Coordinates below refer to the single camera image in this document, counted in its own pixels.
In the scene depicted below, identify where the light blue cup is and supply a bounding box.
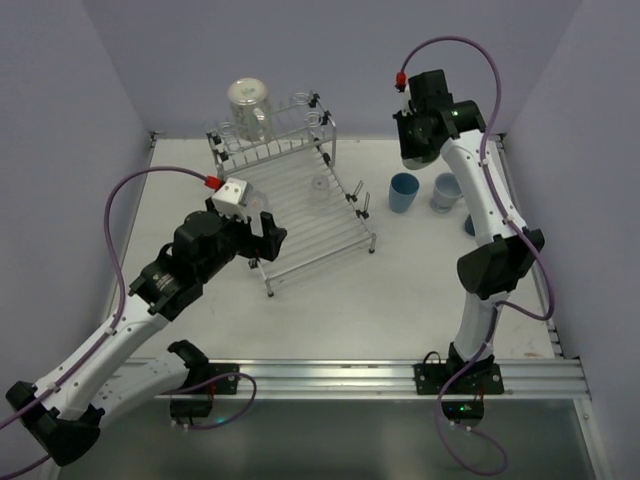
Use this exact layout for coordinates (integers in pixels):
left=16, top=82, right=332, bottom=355
left=388, top=172, right=420, bottom=213

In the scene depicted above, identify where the white ceramic mug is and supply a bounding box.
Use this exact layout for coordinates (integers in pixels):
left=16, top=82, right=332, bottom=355
left=430, top=173, right=463, bottom=213

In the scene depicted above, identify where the dark blue ceramic mug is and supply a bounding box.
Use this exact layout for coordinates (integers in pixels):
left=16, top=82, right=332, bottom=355
left=464, top=216, right=475, bottom=237

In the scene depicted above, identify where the green cup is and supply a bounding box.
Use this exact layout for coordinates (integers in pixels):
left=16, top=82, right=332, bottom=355
left=402, top=154, right=440, bottom=171

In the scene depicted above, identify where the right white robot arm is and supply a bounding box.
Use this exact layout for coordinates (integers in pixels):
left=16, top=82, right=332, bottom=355
left=393, top=70, right=545, bottom=372

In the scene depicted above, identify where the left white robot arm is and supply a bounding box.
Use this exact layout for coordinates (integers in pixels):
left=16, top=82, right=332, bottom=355
left=2, top=198, right=287, bottom=467

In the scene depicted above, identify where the small clear glass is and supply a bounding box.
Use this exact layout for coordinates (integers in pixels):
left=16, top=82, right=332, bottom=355
left=310, top=174, right=331, bottom=205

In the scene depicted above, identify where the large glass mug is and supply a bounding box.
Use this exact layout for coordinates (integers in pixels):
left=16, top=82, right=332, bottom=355
left=227, top=77, right=274, bottom=143

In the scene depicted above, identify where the left black controller box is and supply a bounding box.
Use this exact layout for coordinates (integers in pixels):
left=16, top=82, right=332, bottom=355
left=169, top=396, right=213, bottom=424

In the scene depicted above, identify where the black controller box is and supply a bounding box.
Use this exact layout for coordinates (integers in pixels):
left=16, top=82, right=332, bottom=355
left=169, top=396, right=213, bottom=424
left=442, top=400, right=485, bottom=425

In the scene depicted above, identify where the right black controller box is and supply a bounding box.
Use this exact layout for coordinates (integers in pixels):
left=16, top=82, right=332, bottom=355
left=442, top=400, right=485, bottom=425

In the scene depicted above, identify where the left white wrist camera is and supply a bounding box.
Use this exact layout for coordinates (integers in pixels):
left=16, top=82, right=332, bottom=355
left=211, top=177, right=252, bottom=221

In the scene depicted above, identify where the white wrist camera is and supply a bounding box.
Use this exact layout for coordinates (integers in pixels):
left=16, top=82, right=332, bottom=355
left=211, top=177, right=252, bottom=221
left=395, top=71, right=413, bottom=116

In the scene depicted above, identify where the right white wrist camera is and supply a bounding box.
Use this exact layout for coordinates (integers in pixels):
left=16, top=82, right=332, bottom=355
left=395, top=71, right=413, bottom=116

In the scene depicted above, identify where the silver wire dish rack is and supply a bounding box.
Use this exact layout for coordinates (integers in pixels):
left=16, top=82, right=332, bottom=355
left=206, top=91, right=377, bottom=296

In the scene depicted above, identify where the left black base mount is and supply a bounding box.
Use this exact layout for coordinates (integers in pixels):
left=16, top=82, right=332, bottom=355
left=170, top=363, right=240, bottom=396

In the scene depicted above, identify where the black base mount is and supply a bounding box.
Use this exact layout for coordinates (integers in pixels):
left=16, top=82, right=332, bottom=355
left=413, top=345, right=505, bottom=395
left=170, top=363, right=240, bottom=396

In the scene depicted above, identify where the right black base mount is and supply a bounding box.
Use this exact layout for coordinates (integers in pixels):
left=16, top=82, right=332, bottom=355
left=413, top=345, right=505, bottom=395

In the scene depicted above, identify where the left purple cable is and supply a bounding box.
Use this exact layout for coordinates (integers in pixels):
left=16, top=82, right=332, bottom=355
left=0, top=167, right=258, bottom=474

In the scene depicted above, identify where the aluminium mounting rail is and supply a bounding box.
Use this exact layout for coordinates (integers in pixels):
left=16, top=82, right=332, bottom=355
left=64, top=355, right=589, bottom=401

